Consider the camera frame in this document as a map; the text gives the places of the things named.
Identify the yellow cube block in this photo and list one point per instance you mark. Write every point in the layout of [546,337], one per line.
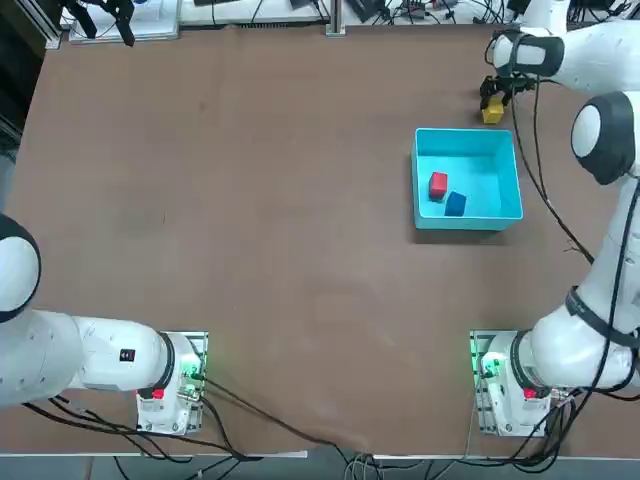
[492,115]

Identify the aluminium profile post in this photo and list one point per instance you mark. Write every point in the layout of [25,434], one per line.
[336,20]

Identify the blue cube block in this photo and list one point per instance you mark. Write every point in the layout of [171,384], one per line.
[455,205]

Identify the white board with paper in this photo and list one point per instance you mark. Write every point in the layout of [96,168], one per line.
[160,22]

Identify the cyan plastic box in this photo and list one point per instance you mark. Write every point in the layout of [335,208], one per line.
[490,165]

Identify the small black device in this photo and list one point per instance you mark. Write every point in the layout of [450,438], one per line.
[210,2]

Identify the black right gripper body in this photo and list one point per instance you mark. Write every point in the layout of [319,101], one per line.
[515,82]

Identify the black electronic device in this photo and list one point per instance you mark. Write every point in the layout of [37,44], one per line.
[365,10]

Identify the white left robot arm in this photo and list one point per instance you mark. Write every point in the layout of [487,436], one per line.
[100,355]

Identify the aluminium profile rail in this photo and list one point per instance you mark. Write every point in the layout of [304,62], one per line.
[47,25]

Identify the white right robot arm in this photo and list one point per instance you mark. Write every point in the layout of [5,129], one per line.
[590,45]

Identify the red cube block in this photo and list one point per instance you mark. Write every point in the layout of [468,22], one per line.
[439,185]

